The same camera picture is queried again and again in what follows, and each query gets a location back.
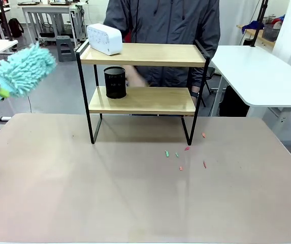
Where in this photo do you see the white rounded box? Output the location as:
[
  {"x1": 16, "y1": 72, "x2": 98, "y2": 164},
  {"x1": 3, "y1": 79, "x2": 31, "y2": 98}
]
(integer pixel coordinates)
[{"x1": 86, "y1": 23, "x2": 123, "y2": 56}]

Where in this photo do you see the black mesh pen cup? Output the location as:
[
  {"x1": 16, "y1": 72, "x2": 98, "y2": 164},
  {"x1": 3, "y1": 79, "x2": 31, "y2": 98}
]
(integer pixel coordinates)
[{"x1": 104, "y1": 66, "x2": 127, "y2": 99}]

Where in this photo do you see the blue cloth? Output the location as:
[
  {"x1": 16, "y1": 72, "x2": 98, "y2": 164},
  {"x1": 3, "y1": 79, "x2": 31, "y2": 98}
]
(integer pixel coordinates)
[{"x1": 241, "y1": 20, "x2": 265, "y2": 34}]

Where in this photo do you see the black camera stand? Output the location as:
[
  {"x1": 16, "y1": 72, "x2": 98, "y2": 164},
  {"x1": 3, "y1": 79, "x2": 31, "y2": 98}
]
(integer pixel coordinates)
[{"x1": 249, "y1": 0, "x2": 269, "y2": 48}]

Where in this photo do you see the black chair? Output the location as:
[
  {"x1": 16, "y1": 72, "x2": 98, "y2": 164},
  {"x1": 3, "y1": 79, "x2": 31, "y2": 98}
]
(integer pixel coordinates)
[{"x1": 200, "y1": 67, "x2": 216, "y2": 107}]

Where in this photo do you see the teal chenille duster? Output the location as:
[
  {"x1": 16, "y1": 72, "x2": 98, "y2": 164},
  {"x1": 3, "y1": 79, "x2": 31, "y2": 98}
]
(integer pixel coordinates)
[{"x1": 0, "y1": 42, "x2": 57, "y2": 112}]

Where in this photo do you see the wooden side shelf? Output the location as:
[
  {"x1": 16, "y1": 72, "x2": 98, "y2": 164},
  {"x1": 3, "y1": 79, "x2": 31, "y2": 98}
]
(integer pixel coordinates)
[{"x1": 236, "y1": 24, "x2": 275, "y2": 48}]

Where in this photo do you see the black backpack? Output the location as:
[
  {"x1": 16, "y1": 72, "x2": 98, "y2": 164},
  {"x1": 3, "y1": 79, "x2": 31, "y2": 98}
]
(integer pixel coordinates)
[{"x1": 8, "y1": 18, "x2": 24, "y2": 38}]

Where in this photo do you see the two-tier wooden black-framed shelf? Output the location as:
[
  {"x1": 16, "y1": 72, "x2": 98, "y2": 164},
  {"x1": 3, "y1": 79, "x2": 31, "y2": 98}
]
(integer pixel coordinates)
[{"x1": 76, "y1": 39, "x2": 211, "y2": 147}]

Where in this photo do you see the person in dark jacket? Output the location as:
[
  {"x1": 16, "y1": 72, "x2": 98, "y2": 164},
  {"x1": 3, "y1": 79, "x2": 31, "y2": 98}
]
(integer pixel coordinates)
[{"x1": 103, "y1": 0, "x2": 221, "y2": 88}]

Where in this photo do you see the black tripod pole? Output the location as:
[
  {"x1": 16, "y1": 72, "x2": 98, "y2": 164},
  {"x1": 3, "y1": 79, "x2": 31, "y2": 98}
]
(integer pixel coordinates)
[{"x1": 0, "y1": 0, "x2": 14, "y2": 41}]

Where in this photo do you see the grey-framed workbench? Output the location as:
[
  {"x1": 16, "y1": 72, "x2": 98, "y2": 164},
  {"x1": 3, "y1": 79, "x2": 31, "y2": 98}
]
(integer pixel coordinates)
[{"x1": 18, "y1": 1, "x2": 88, "y2": 49}]

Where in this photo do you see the grey step stool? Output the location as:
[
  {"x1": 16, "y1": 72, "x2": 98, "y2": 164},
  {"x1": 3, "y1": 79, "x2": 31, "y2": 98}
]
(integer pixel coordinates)
[{"x1": 56, "y1": 36, "x2": 76, "y2": 63}]

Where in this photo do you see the grey storage basket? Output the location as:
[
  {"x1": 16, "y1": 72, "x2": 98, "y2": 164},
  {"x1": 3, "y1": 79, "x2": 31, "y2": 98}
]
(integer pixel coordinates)
[{"x1": 262, "y1": 24, "x2": 281, "y2": 42}]

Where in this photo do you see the person's left forearm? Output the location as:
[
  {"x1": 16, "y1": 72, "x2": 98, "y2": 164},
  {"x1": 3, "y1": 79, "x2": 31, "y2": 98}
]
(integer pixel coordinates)
[{"x1": 187, "y1": 67, "x2": 212, "y2": 94}]

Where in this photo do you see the large white table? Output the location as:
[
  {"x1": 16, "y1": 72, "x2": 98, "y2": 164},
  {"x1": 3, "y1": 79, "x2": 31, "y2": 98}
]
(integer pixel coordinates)
[{"x1": 210, "y1": 45, "x2": 291, "y2": 108}]

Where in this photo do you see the person's right hand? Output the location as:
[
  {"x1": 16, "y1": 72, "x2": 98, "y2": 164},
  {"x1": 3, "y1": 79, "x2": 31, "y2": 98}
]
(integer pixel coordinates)
[{"x1": 127, "y1": 65, "x2": 148, "y2": 87}]

